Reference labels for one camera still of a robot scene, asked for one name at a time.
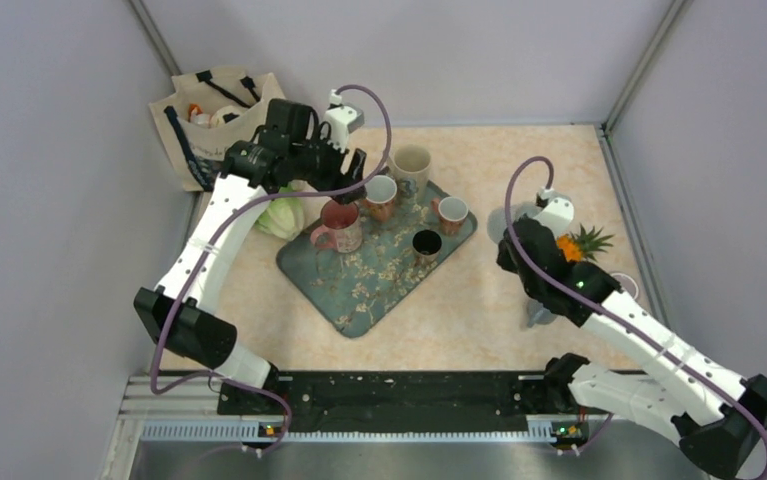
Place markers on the small blue grey mug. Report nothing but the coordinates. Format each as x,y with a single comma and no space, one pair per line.
538,314

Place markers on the salmon pink text mug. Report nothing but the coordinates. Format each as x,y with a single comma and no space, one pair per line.
451,212

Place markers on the pink flower mug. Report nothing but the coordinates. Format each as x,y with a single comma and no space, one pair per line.
381,192

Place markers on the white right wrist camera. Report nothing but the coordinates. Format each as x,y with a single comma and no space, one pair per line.
556,211

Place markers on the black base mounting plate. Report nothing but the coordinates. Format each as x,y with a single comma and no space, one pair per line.
406,401

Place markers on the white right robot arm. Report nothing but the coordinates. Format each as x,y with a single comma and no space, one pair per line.
714,415

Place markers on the beige tote bag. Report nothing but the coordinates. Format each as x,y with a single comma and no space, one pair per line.
209,111

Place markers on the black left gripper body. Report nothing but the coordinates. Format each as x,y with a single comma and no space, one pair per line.
321,163

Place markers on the green lettuce toy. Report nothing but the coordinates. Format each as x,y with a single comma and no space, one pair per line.
284,219

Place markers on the beige tall mug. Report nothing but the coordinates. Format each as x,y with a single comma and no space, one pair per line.
410,167

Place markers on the brown dark mug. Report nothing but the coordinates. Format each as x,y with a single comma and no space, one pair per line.
426,245

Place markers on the green spiky plant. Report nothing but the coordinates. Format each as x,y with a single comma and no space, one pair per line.
591,242

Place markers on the lilac purple mug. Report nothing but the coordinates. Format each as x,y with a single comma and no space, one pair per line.
628,283

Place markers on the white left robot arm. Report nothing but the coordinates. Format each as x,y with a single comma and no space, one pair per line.
179,312

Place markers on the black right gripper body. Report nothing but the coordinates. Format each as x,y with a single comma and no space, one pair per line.
531,285

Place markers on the blue floral tray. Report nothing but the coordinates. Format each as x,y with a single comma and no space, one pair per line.
354,291

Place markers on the pink cartoon mug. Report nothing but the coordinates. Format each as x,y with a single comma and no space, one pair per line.
340,228

